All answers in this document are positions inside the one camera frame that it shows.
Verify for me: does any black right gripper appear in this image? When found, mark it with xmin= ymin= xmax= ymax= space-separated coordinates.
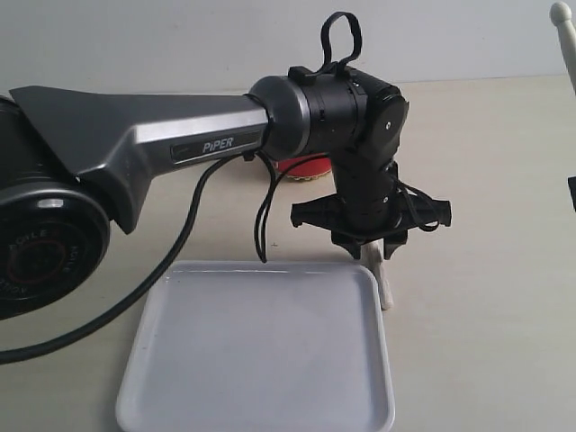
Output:
xmin=567 ymin=176 xmax=576 ymax=210

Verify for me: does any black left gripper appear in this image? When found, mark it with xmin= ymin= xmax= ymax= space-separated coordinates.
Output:
xmin=290 ymin=150 xmax=451 ymax=260

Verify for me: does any wooden drumstick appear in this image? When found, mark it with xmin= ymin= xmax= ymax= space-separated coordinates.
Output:
xmin=361 ymin=240 xmax=394 ymax=311
xmin=549 ymin=1 xmax=576 ymax=90

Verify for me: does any white plastic tray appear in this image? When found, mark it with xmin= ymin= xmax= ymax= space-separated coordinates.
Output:
xmin=115 ymin=261 xmax=395 ymax=431

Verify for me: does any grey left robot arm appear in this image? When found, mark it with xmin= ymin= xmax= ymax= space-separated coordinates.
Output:
xmin=1 ymin=67 xmax=451 ymax=319

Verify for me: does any small red drum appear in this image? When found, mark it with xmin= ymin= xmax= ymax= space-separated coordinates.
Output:
xmin=274 ymin=154 xmax=332 ymax=184

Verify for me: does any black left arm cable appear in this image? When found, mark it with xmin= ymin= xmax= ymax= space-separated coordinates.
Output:
xmin=0 ymin=12 xmax=445 ymax=365

